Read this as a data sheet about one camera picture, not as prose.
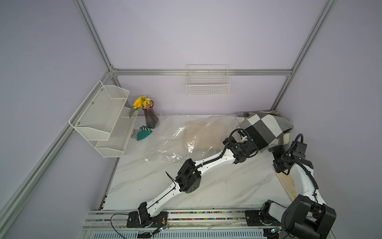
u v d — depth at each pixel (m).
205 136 1.04
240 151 0.64
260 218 0.73
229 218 0.75
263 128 1.00
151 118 1.08
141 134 1.08
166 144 1.01
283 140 1.02
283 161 0.61
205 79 0.95
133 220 0.73
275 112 1.08
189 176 0.56
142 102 0.93
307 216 0.40
